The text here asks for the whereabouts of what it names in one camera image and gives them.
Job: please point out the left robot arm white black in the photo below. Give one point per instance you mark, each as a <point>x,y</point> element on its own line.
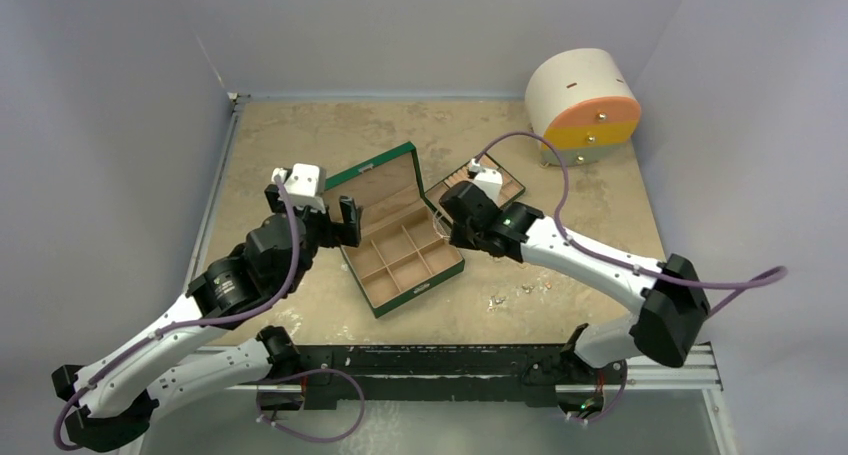
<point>112,402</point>

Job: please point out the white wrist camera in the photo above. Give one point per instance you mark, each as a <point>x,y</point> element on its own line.
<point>304,184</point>
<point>488,179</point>

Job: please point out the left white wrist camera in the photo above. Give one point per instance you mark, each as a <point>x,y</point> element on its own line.
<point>304,184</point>

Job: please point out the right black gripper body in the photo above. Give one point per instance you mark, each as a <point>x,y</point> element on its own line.
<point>457,219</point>

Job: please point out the aluminium frame rail left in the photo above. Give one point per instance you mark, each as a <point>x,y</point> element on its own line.
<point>200,248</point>

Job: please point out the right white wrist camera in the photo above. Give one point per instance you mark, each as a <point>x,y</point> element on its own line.
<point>488,179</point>

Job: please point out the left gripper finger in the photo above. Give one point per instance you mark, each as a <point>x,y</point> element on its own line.
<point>274,200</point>
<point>349,229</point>

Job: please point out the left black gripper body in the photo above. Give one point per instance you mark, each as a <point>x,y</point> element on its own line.
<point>322,232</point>

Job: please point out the green jewelry box with lid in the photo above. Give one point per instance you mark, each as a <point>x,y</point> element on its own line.
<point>402,254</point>

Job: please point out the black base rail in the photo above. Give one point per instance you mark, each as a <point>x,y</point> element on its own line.
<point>536,375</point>

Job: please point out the round drawer cabinet cream orange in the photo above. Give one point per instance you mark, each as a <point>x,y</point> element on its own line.
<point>579,101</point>

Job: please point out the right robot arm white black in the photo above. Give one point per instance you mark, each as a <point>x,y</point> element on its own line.
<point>665,307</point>

